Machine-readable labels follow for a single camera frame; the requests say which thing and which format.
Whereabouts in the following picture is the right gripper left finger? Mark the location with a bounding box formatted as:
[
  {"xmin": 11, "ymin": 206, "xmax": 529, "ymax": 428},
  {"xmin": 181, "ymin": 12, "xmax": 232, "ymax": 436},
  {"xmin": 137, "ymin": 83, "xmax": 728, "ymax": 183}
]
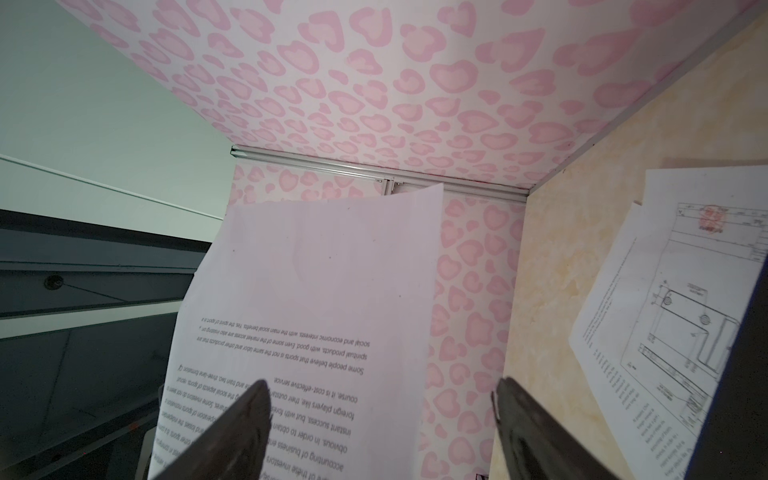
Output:
[{"xmin": 156, "ymin": 380, "xmax": 272, "ymax": 479}]

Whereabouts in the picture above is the orange and black folder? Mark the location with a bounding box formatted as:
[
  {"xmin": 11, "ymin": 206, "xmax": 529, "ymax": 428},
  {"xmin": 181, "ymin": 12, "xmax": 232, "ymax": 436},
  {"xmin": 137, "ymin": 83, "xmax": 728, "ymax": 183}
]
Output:
[{"xmin": 685, "ymin": 267, "xmax": 767, "ymax": 479}]

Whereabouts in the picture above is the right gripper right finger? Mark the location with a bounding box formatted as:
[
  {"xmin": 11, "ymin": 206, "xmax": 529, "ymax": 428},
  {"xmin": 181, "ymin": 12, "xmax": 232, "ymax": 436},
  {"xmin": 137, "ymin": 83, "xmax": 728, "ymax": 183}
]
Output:
[{"xmin": 491, "ymin": 377, "xmax": 616, "ymax": 480}]

